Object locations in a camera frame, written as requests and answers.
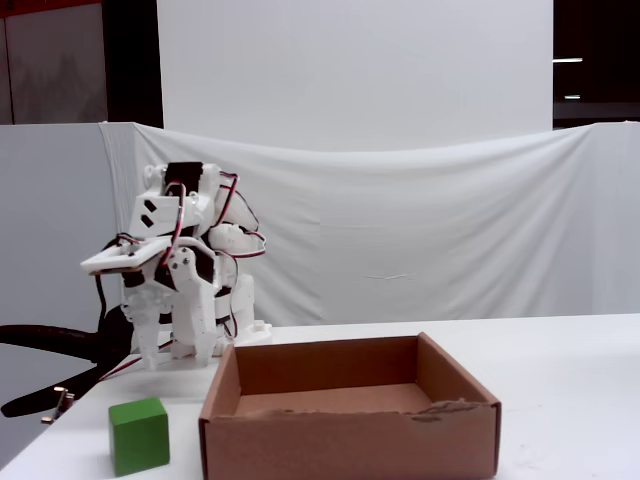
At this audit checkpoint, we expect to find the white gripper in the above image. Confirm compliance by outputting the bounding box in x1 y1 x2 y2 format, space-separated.
122 238 222 372

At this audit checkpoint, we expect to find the green cube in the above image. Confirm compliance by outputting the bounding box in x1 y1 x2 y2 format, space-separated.
108 397 172 478

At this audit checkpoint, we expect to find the brown cardboard box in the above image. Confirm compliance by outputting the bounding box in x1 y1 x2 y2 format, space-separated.
198 331 503 480

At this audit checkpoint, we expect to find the metal table clamp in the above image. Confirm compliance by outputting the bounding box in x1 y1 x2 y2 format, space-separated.
40 385 77 425

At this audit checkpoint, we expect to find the white draped cloth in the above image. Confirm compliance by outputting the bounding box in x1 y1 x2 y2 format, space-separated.
98 119 640 328

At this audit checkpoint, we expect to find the white backdrop screen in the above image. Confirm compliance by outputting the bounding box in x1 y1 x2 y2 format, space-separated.
156 0 555 153

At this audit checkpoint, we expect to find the black camera cable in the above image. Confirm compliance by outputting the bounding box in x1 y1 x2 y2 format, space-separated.
92 273 111 326

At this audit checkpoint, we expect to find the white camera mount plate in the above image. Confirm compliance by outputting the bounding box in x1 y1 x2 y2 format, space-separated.
79 235 184 277

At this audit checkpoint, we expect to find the red black servo wire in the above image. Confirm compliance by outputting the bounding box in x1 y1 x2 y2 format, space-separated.
97 170 268 383

